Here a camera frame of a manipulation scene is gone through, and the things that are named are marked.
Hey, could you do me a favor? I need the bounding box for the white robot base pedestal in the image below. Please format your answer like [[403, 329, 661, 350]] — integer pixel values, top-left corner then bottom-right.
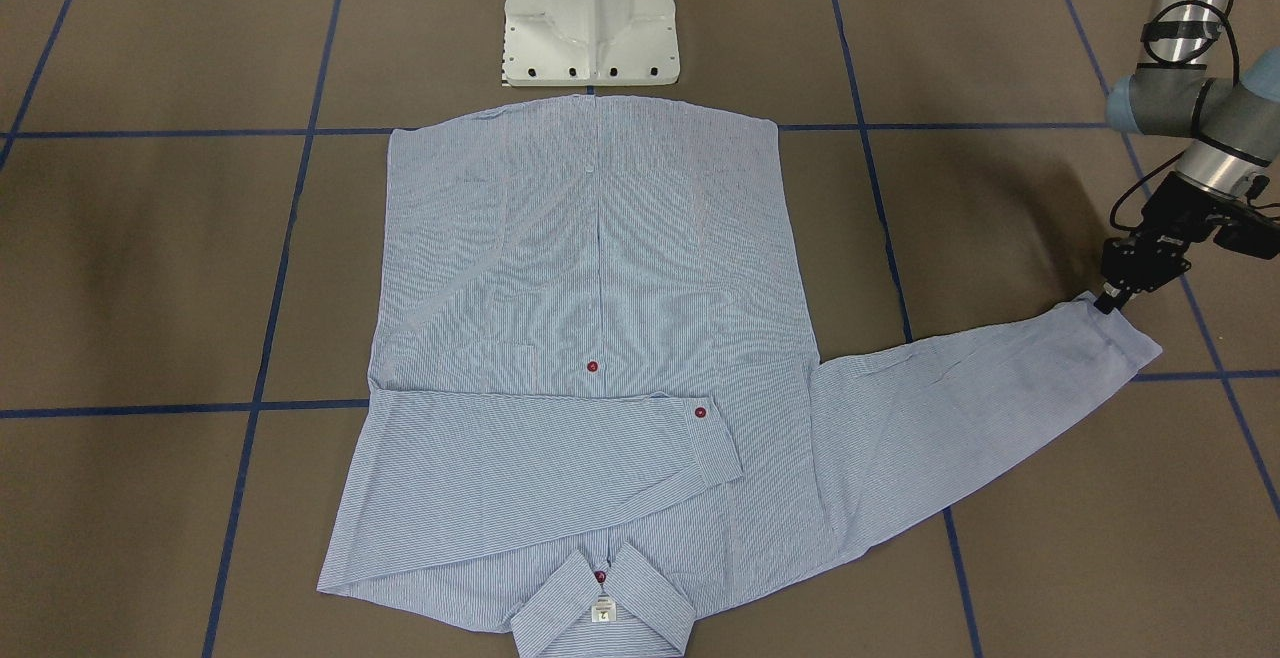
[[500, 0, 681, 88]]

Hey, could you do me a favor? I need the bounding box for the light blue striped shirt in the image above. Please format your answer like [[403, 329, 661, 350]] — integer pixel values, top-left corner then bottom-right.
[[317, 96, 1161, 657]]

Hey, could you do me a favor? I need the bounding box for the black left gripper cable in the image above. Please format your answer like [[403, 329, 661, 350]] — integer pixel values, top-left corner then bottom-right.
[[1108, 0, 1280, 234]]

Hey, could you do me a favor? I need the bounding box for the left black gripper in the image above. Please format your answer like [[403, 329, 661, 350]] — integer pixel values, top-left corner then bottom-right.
[[1093, 174, 1226, 315]]

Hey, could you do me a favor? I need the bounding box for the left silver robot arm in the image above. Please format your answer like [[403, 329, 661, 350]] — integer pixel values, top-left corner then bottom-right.
[[1096, 0, 1279, 314]]

